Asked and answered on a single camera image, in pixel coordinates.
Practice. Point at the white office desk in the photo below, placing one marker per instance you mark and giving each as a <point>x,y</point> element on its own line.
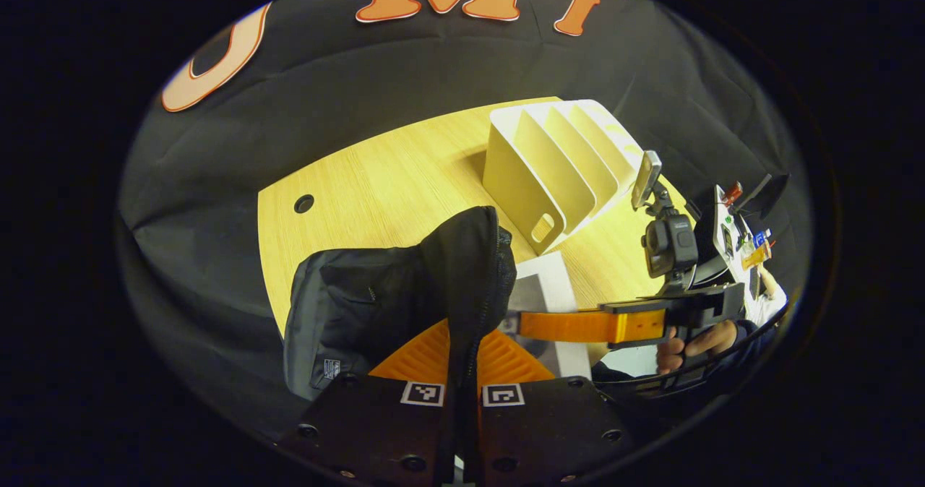
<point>725,241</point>

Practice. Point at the cream plastic bookshelf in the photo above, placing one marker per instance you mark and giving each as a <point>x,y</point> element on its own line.
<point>513,176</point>

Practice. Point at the black schoolbag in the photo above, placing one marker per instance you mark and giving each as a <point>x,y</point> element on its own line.
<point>361,292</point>

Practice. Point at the grey cover book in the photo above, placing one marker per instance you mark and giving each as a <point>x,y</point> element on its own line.
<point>549,285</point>

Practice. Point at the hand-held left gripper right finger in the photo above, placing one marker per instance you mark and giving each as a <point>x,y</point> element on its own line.
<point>549,429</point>

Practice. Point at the black backdrop cloth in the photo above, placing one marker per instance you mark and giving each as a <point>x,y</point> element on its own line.
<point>361,75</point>

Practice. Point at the orange drink cup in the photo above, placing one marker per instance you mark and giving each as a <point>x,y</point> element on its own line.
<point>755,256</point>

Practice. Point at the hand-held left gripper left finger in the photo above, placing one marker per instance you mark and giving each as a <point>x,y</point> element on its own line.
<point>376,429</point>

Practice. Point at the small red desk item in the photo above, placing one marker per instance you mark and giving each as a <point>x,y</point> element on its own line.
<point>731,192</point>

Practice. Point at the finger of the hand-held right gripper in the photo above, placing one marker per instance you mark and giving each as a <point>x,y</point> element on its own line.
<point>571,326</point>

